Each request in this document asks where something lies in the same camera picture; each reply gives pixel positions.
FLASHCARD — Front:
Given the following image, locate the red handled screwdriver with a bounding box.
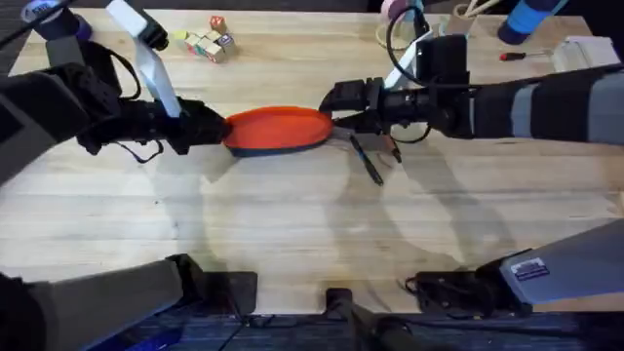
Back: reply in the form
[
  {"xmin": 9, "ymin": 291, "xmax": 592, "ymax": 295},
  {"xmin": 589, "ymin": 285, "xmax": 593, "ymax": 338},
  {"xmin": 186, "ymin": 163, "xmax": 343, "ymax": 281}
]
[{"xmin": 498, "ymin": 48, "xmax": 555, "ymax": 62}]

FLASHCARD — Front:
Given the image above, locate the blue roll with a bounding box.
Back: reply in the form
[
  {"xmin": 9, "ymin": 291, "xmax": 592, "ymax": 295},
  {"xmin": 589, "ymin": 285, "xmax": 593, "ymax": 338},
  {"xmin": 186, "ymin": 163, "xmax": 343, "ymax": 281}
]
[{"xmin": 496, "ymin": 0, "xmax": 570, "ymax": 47}]

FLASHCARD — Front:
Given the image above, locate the white box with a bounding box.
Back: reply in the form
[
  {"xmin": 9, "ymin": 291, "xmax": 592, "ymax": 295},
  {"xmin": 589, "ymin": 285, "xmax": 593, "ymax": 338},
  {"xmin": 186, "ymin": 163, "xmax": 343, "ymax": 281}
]
[{"xmin": 550, "ymin": 34, "xmax": 623, "ymax": 74}]

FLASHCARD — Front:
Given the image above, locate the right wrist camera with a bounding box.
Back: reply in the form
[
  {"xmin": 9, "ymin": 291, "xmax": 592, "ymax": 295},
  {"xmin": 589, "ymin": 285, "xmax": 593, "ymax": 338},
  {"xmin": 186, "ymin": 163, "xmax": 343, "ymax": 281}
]
[{"xmin": 415, "ymin": 33, "xmax": 472, "ymax": 88}]

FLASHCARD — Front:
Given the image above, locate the dark red pen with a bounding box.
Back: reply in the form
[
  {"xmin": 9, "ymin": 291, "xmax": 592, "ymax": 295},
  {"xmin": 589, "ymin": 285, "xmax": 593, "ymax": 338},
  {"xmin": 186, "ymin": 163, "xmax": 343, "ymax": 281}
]
[{"xmin": 384, "ymin": 135, "xmax": 404, "ymax": 165}]

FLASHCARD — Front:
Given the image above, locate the black pen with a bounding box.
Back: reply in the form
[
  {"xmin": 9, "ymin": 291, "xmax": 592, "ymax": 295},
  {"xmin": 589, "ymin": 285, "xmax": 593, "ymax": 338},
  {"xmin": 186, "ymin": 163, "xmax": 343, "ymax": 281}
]
[{"xmin": 348, "ymin": 134, "xmax": 385, "ymax": 187}]

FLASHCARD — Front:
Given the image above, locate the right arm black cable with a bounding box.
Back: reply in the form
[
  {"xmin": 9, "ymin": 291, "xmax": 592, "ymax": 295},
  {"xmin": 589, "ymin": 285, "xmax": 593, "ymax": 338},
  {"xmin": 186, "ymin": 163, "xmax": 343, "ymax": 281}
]
[{"xmin": 385, "ymin": 4, "xmax": 434, "ymax": 145}]

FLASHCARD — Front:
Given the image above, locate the clear tape ring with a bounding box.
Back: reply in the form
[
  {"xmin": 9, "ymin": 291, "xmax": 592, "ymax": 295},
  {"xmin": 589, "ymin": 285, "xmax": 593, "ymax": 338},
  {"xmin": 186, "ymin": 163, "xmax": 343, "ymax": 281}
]
[{"xmin": 373, "ymin": 20, "xmax": 416, "ymax": 53}]

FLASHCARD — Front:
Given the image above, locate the small box with scissors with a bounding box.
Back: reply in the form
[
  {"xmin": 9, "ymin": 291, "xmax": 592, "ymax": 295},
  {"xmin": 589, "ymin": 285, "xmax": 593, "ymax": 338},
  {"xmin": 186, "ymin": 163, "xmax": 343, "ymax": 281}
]
[{"xmin": 440, "ymin": 0, "xmax": 499, "ymax": 39}]

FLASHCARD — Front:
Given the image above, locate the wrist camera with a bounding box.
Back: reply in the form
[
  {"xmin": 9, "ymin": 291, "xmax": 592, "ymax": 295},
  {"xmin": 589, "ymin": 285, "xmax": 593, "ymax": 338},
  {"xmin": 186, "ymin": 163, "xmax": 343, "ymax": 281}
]
[
  {"xmin": 415, "ymin": 33, "xmax": 472, "ymax": 88},
  {"xmin": 104, "ymin": 0, "xmax": 171, "ymax": 53}
]

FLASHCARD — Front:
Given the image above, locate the wrist upright plate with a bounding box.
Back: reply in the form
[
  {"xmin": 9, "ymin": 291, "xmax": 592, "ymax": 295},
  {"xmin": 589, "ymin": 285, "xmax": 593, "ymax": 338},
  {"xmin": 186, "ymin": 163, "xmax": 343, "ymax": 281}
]
[
  {"xmin": 383, "ymin": 29, "xmax": 435, "ymax": 92},
  {"xmin": 133, "ymin": 37, "xmax": 183, "ymax": 119}
]

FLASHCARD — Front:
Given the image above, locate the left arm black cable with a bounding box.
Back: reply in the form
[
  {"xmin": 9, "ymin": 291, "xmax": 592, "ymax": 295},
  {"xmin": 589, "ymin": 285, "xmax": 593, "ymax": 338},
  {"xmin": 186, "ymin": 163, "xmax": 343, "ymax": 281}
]
[{"xmin": 107, "ymin": 48, "xmax": 166, "ymax": 165}]

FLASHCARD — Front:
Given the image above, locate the left wrist upright plate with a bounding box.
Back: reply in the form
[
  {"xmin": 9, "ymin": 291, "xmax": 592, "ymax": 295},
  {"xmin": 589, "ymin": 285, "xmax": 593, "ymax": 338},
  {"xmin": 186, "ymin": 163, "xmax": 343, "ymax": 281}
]
[{"xmin": 133, "ymin": 37, "xmax": 183, "ymax": 119}]

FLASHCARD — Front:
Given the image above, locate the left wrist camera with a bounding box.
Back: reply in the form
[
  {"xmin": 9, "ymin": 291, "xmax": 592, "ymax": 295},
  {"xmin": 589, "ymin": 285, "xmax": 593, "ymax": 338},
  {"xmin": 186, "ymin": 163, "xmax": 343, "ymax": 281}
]
[{"xmin": 104, "ymin": 0, "xmax": 171, "ymax": 53}]

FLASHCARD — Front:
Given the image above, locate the heap of toy blocks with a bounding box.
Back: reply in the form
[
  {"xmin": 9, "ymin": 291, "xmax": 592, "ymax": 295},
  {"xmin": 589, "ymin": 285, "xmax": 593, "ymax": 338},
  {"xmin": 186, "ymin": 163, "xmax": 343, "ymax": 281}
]
[{"xmin": 170, "ymin": 15, "xmax": 240, "ymax": 65}]

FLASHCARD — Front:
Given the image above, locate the right wrist upright plate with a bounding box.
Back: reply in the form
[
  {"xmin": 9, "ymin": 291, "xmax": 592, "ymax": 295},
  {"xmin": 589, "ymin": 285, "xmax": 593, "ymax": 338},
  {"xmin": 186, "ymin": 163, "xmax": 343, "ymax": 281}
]
[{"xmin": 383, "ymin": 29, "xmax": 435, "ymax": 92}]

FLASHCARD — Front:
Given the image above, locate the pink tape roll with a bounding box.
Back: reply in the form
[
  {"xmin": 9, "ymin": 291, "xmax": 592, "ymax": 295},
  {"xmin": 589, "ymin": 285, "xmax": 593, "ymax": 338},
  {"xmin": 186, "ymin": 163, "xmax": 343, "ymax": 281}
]
[{"xmin": 379, "ymin": 0, "xmax": 416, "ymax": 23}]

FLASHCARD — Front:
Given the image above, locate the dark blue bottle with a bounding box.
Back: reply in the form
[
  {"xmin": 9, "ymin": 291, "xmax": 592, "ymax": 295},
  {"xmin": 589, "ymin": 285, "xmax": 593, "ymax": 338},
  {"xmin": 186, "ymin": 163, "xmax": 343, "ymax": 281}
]
[{"xmin": 19, "ymin": 0, "xmax": 95, "ymax": 43}]

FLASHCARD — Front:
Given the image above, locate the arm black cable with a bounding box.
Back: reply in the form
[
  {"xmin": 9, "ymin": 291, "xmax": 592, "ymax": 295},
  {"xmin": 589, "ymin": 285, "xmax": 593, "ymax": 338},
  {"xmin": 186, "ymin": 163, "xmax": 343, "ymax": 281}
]
[
  {"xmin": 107, "ymin": 48, "xmax": 166, "ymax": 165},
  {"xmin": 385, "ymin": 4, "xmax": 434, "ymax": 145}
]

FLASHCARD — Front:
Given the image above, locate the orange soft zip bag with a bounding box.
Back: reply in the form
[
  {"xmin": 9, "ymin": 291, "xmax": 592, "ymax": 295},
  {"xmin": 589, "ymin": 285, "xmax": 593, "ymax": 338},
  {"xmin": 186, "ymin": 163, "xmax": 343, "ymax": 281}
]
[{"xmin": 222, "ymin": 105, "xmax": 336, "ymax": 159}]

